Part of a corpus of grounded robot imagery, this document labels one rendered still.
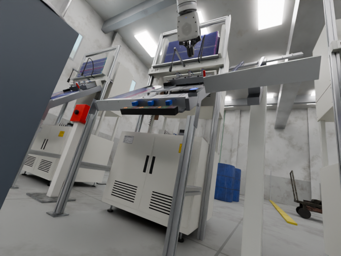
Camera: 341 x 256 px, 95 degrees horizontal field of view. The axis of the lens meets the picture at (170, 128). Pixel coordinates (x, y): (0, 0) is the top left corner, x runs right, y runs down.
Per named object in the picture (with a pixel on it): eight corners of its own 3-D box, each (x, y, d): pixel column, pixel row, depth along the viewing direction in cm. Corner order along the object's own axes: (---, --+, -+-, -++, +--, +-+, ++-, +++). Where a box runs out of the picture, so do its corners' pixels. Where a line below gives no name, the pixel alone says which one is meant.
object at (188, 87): (206, 94, 110) (205, 86, 108) (133, 97, 140) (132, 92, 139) (215, 86, 136) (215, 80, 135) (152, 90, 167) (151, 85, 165)
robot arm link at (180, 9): (172, 6, 66) (173, 14, 67) (193, -1, 62) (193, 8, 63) (180, 10, 73) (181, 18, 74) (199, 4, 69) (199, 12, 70)
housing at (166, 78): (214, 88, 134) (214, 70, 128) (165, 91, 156) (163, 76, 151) (216, 86, 140) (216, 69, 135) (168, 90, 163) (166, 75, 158)
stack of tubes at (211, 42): (215, 55, 134) (218, 30, 141) (163, 63, 158) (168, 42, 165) (217, 64, 145) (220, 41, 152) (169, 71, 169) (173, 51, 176)
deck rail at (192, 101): (190, 110, 78) (189, 98, 76) (186, 110, 79) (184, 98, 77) (218, 86, 136) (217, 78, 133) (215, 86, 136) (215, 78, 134)
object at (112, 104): (186, 110, 79) (184, 96, 76) (98, 110, 110) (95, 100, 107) (186, 109, 80) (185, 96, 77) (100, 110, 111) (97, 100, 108)
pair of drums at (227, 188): (239, 200, 423) (241, 170, 445) (239, 205, 327) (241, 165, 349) (213, 194, 452) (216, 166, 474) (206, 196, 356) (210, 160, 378)
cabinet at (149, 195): (185, 248, 83) (202, 136, 100) (98, 210, 116) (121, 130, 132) (211, 224, 138) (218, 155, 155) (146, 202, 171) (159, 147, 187)
